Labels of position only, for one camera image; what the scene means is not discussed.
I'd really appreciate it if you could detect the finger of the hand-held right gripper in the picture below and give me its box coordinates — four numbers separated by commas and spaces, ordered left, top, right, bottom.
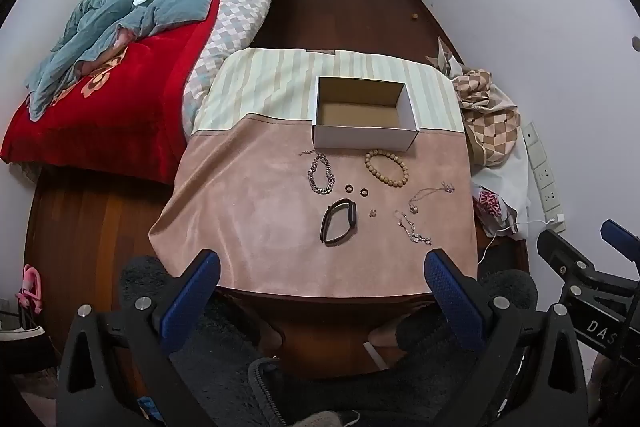
536, 229, 640, 303
600, 219, 640, 268

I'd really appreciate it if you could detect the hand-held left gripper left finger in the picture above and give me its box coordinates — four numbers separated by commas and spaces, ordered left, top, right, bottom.
56, 249, 222, 427

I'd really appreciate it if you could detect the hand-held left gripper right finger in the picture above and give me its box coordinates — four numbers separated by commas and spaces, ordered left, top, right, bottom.
423, 248, 590, 427

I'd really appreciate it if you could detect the silver charm bracelet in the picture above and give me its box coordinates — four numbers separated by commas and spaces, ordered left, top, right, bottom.
394, 209, 433, 247

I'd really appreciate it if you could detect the thin chain necklace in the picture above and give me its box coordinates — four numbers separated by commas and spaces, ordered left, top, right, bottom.
409, 181, 457, 214

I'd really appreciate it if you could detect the black fitness band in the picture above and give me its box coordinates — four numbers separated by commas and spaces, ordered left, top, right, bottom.
320, 198, 358, 247

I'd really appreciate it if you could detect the wooden bead bracelet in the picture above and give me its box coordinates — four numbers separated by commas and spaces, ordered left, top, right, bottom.
364, 149, 410, 188

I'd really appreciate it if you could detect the silver chain bracelet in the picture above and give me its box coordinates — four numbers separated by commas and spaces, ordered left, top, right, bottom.
299, 149, 337, 196

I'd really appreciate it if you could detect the white cardboard box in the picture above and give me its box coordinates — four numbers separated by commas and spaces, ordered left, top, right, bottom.
312, 76, 420, 152

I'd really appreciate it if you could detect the person's dark fleece clothing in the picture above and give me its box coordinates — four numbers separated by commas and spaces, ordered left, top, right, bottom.
117, 254, 541, 427

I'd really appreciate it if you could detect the white power strip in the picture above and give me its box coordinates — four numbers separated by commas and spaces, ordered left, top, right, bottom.
521, 122, 567, 232

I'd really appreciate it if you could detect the white plastic bag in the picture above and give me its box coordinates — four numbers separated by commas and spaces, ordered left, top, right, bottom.
470, 142, 532, 240

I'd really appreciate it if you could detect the pink and striped tablecloth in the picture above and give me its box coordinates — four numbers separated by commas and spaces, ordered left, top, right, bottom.
149, 47, 480, 300

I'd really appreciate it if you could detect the pink plastic object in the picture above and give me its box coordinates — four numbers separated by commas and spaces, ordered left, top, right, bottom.
15, 264, 45, 313

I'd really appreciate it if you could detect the brown checkered cloth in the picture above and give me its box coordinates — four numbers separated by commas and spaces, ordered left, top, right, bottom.
425, 38, 523, 168

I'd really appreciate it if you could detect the bed with red blanket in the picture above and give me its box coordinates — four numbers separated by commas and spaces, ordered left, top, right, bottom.
0, 0, 291, 185

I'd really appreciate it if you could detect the checkered bed sheet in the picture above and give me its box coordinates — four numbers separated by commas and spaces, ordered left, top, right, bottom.
181, 0, 292, 140

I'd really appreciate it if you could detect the teal quilt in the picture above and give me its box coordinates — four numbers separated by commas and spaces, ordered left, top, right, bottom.
24, 0, 301, 122

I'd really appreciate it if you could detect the white cable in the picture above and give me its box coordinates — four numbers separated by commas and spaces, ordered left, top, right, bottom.
477, 217, 558, 265

